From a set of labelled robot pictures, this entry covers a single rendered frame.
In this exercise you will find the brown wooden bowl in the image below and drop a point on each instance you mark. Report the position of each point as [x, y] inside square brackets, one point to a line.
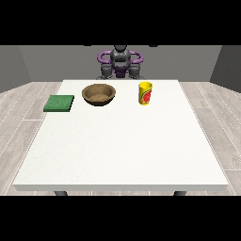
[98, 94]

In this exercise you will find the yellow cup with melon print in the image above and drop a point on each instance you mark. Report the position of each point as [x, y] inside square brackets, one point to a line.
[145, 93]

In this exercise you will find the green square pad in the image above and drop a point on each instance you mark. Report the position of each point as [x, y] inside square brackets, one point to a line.
[59, 103]

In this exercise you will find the grey robot trunk purple rings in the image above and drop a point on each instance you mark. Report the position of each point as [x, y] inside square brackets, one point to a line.
[120, 64]

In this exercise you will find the dark table leg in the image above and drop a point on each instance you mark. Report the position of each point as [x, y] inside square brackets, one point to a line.
[179, 193]
[61, 193]

